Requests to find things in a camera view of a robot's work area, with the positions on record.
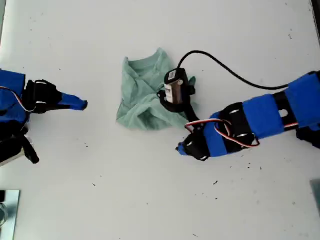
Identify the green t-shirt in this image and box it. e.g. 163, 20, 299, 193
116, 47, 201, 132

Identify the steel plate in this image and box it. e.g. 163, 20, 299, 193
0, 189, 21, 240

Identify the red white servo wire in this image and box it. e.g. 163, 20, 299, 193
0, 86, 37, 113
184, 118, 261, 149

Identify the black camera stalk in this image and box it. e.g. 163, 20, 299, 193
183, 103, 201, 124

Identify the black camera cable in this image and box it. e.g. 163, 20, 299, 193
177, 50, 291, 90

